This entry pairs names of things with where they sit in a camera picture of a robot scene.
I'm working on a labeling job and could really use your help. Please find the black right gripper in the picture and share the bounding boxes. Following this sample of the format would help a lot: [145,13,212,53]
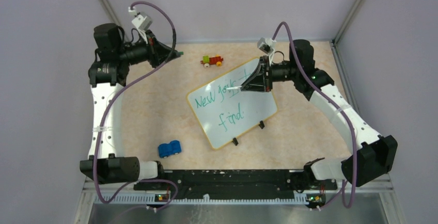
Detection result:
[241,55,299,93]

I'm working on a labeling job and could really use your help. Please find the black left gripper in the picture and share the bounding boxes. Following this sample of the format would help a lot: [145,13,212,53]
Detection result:
[118,29,180,69]

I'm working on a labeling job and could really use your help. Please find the green white marker pen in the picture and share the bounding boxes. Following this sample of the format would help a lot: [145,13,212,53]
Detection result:
[226,86,241,90]

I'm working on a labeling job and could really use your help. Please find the yellow-framed whiteboard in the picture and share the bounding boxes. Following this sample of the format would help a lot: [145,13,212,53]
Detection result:
[186,58,278,150]

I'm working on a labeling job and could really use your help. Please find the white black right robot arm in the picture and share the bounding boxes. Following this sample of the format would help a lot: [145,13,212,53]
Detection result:
[239,38,398,189]

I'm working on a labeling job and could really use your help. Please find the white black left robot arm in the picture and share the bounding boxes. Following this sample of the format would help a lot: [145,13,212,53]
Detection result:
[80,23,180,190]

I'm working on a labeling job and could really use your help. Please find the red toy train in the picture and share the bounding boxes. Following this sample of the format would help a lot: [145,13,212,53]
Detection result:
[200,55,224,68]

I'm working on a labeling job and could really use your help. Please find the blue toy car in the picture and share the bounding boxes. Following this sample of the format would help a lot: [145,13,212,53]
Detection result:
[158,140,182,158]

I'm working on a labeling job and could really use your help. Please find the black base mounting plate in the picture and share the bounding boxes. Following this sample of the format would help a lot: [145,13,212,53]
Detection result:
[133,169,338,200]

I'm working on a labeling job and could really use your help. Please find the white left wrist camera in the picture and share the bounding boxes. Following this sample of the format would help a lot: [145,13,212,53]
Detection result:
[128,7,153,43]

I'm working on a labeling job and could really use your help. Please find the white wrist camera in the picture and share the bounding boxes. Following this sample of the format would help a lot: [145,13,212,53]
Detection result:
[128,7,153,43]
[257,38,276,65]

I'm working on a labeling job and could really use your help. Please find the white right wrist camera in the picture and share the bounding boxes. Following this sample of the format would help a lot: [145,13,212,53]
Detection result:
[257,38,276,65]

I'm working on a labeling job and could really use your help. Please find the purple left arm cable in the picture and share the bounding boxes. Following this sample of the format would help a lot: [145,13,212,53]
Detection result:
[93,1,179,224]

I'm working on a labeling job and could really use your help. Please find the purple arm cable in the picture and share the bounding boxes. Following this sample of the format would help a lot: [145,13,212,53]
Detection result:
[93,1,179,224]
[272,21,358,212]

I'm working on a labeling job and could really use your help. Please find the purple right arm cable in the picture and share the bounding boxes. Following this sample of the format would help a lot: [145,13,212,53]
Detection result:
[272,21,358,212]

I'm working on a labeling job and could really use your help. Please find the aluminium frame rail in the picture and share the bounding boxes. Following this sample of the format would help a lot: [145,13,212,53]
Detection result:
[73,169,406,224]

